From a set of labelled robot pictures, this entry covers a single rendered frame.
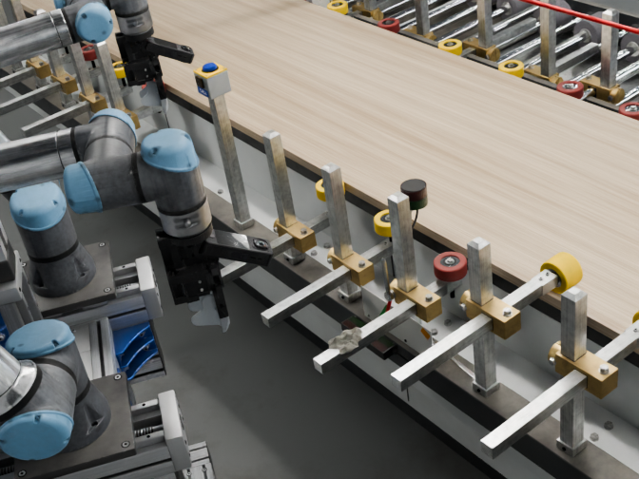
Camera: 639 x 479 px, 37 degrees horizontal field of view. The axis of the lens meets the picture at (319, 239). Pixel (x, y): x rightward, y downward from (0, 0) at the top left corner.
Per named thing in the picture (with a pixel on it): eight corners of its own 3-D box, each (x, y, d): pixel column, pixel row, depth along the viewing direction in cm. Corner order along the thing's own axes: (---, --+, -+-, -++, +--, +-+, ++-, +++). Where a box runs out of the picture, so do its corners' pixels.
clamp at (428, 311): (427, 323, 227) (425, 307, 224) (389, 298, 236) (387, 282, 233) (444, 312, 229) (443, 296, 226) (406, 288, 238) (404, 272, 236)
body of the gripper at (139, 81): (126, 77, 224) (113, 28, 217) (163, 68, 225) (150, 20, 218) (129, 90, 218) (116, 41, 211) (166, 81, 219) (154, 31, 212)
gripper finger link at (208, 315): (196, 337, 158) (183, 293, 153) (231, 328, 159) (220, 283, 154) (199, 349, 156) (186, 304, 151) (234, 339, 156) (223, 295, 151)
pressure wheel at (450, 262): (452, 311, 233) (449, 274, 226) (429, 296, 238) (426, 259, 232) (475, 296, 236) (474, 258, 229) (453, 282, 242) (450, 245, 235)
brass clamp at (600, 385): (599, 401, 186) (599, 383, 183) (545, 368, 195) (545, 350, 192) (619, 385, 189) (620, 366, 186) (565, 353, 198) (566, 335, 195)
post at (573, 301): (571, 471, 207) (575, 298, 180) (559, 462, 210) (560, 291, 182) (583, 462, 209) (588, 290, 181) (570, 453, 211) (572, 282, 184)
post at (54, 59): (72, 126, 382) (36, 11, 354) (68, 124, 384) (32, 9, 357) (81, 123, 383) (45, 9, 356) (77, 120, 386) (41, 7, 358)
